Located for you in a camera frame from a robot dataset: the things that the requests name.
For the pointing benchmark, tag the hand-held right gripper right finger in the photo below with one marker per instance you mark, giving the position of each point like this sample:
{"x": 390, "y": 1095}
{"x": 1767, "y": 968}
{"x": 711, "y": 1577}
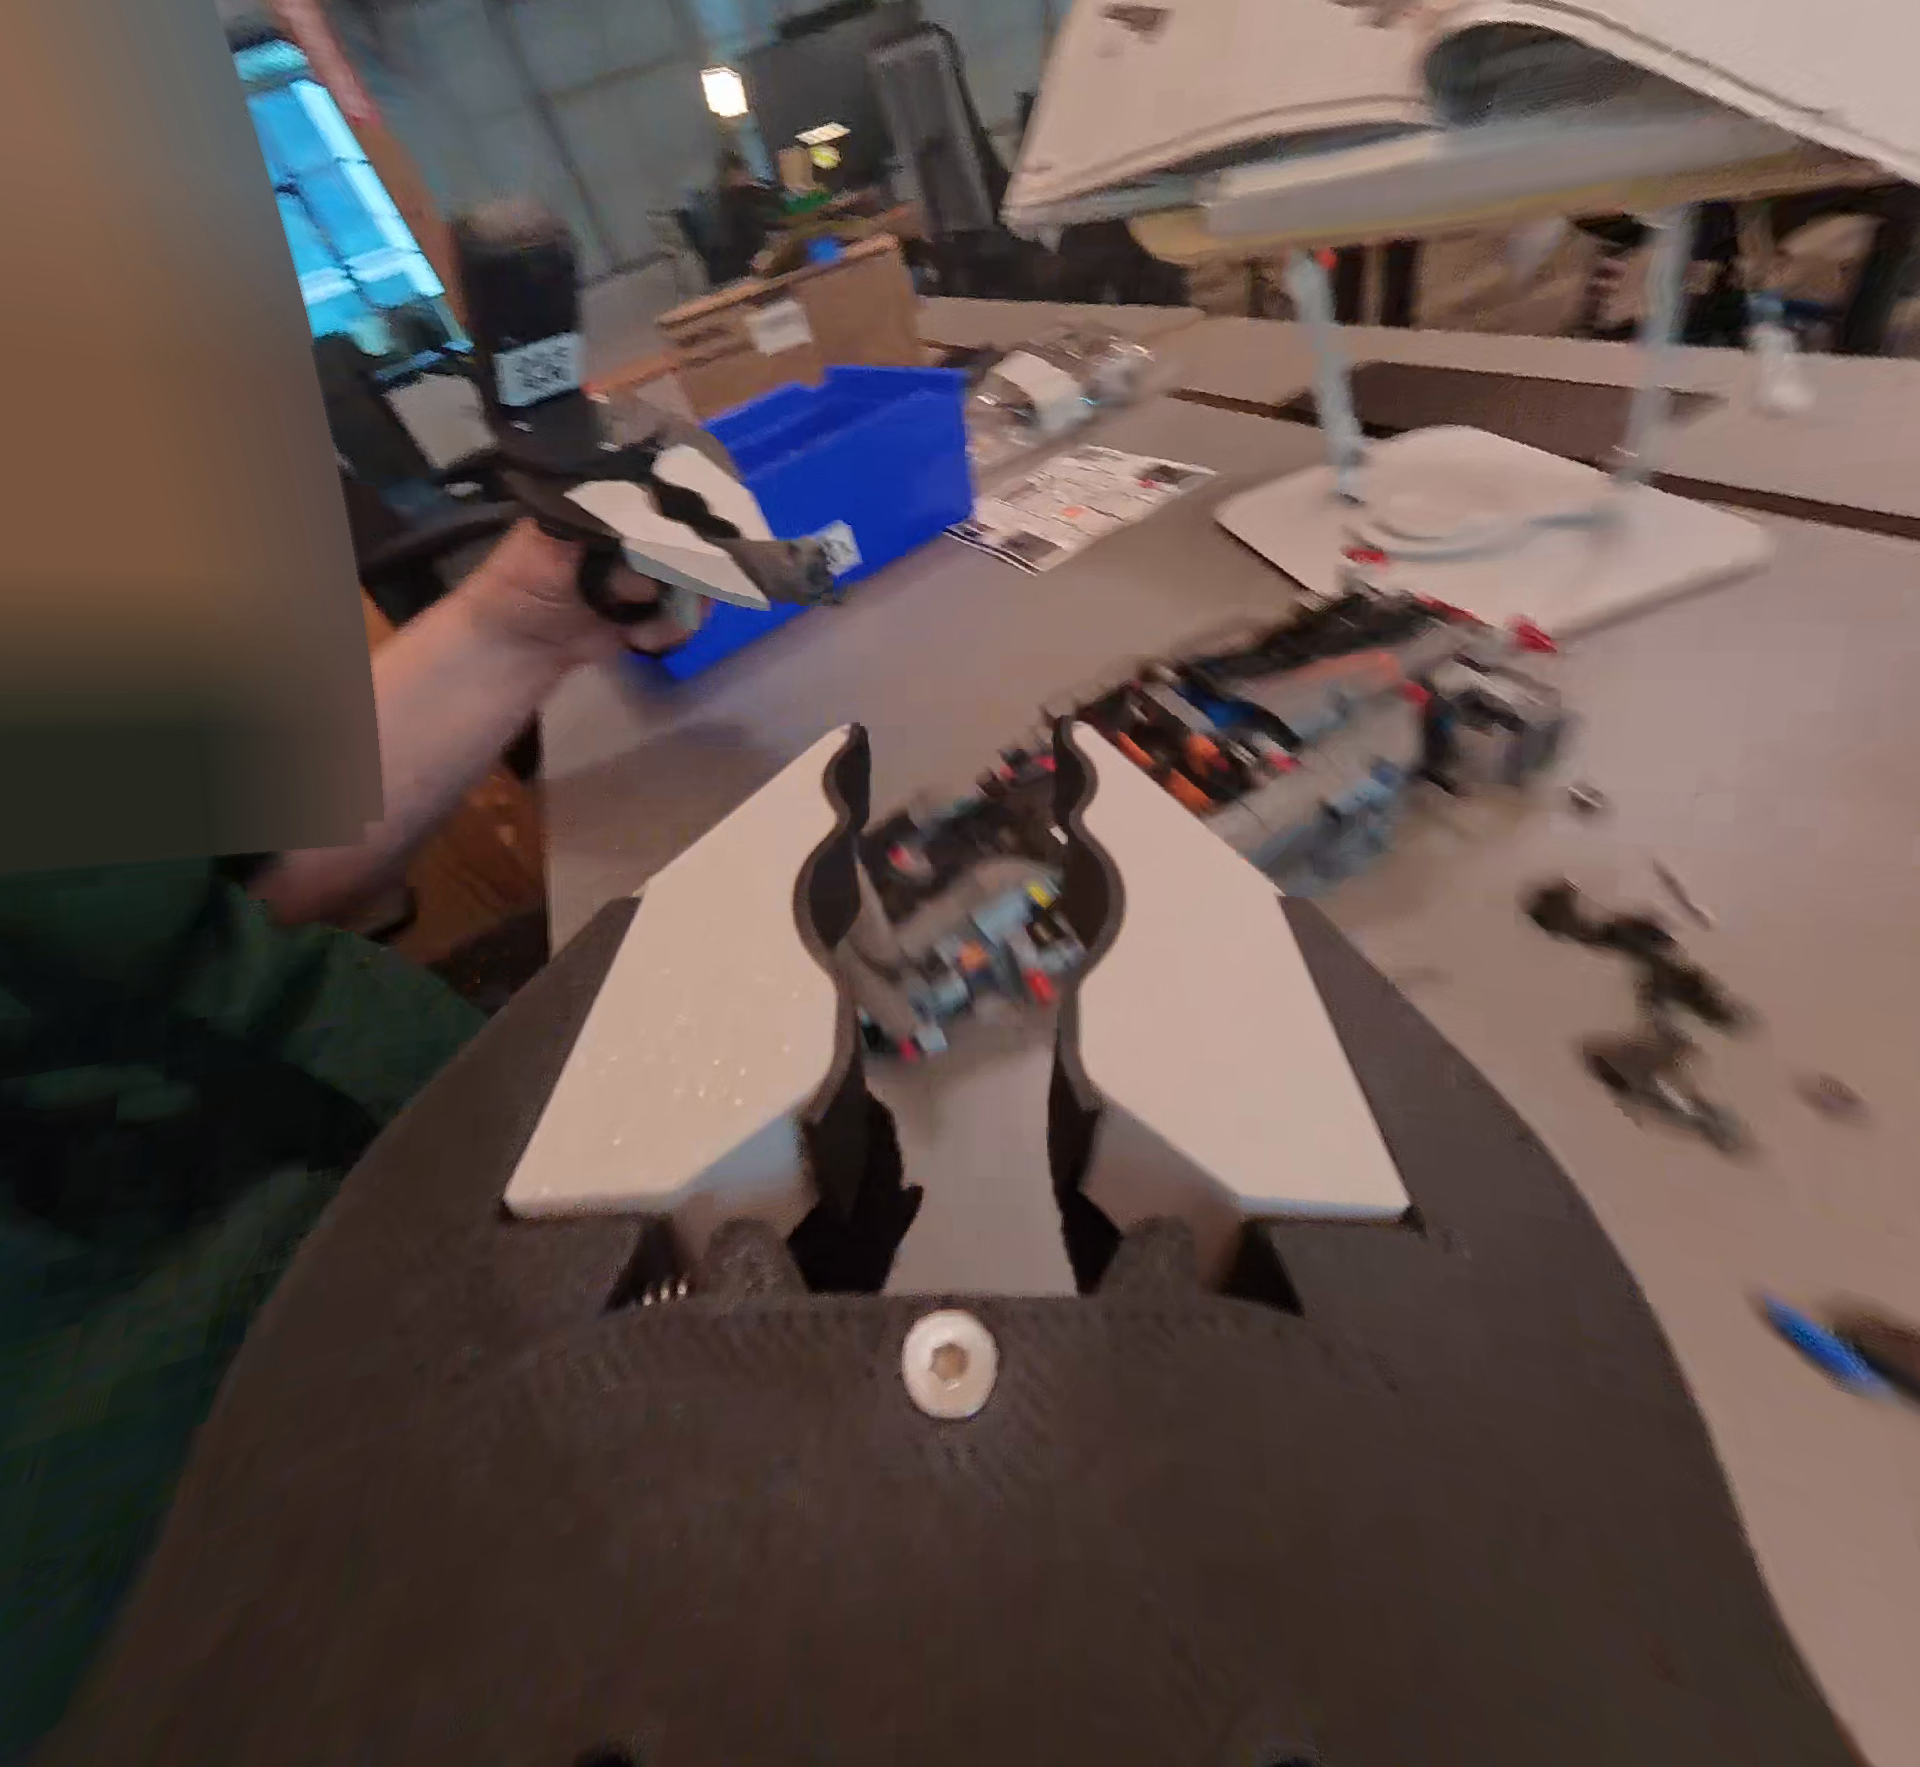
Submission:
{"x": 1231, "y": 1046}

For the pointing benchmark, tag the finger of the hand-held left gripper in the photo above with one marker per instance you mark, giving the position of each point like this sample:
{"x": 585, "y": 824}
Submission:
{"x": 716, "y": 491}
{"x": 660, "y": 546}

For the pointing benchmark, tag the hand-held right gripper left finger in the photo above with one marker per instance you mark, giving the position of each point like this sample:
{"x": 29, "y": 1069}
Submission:
{"x": 677, "y": 1046}

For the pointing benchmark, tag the blue plastic parts bin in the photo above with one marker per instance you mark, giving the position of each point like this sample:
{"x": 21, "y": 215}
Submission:
{"x": 873, "y": 477}

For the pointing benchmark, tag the grey black lego spaceship model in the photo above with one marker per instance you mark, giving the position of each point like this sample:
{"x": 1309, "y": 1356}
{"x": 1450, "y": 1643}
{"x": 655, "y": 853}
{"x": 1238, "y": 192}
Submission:
{"x": 1321, "y": 747}

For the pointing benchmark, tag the person's left forearm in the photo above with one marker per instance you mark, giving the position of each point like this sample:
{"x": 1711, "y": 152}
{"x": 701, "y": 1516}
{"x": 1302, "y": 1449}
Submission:
{"x": 436, "y": 731}

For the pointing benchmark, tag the clear bag with lego parts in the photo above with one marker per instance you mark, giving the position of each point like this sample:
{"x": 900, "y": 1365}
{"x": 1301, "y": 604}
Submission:
{"x": 1051, "y": 386}

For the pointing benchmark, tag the black curved lego piece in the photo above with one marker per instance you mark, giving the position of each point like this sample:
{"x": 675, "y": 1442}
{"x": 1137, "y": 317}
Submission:
{"x": 1558, "y": 908}

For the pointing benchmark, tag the lego sticker sheet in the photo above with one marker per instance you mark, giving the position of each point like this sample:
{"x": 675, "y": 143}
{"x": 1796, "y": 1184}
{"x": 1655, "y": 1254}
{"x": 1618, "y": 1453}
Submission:
{"x": 1079, "y": 500}

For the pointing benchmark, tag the black lego slope piece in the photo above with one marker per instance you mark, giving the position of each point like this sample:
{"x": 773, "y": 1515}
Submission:
{"x": 1667, "y": 1086}

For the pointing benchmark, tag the black lego connector piece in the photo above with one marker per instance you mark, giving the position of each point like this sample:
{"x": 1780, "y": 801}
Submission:
{"x": 1667, "y": 972}

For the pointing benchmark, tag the white lego bar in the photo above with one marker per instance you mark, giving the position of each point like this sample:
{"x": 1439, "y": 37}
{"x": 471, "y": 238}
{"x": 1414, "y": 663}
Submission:
{"x": 1683, "y": 895}

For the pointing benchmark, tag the small grey lego tile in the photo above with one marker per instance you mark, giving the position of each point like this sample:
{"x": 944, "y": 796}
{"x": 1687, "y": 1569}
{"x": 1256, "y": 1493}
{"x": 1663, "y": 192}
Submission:
{"x": 1831, "y": 1101}

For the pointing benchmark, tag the blue lego pin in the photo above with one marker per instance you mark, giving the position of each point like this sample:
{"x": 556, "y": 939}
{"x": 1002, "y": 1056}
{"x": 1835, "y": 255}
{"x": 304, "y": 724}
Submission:
{"x": 1816, "y": 1339}

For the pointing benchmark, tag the person's left hand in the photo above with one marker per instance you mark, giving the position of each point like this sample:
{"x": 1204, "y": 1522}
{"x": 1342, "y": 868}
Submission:
{"x": 538, "y": 613}

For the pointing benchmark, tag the black white marker tag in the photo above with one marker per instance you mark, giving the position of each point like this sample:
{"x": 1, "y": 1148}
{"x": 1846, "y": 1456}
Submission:
{"x": 835, "y": 549}

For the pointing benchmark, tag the cardboard box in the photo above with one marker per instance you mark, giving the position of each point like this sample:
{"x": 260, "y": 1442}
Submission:
{"x": 839, "y": 311}

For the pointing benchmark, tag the large black screen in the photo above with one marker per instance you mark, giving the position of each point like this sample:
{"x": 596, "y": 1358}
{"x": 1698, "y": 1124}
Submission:
{"x": 839, "y": 72}

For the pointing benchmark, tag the silver book stand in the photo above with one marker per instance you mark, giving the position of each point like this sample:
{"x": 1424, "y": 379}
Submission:
{"x": 1502, "y": 507}

